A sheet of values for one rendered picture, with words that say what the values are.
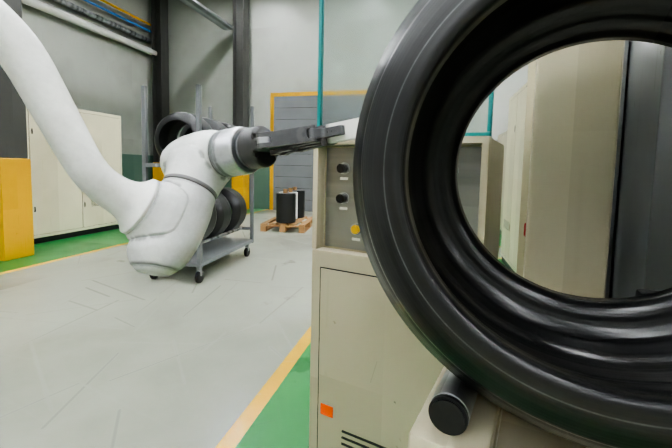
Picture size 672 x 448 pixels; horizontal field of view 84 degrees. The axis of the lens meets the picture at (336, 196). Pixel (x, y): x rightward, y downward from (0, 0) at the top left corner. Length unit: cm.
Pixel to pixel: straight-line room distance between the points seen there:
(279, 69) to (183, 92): 296
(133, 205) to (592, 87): 79
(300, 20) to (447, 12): 1024
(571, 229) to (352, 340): 78
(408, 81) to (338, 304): 96
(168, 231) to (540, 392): 55
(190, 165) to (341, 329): 80
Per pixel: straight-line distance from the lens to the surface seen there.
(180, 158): 74
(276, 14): 1096
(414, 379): 127
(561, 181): 79
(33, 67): 71
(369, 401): 137
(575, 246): 80
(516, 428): 70
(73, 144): 68
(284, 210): 677
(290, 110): 1013
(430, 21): 45
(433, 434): 54
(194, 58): 1182
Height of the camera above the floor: 118
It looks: 4 degrees down
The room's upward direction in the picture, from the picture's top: 1 degrees clockwise
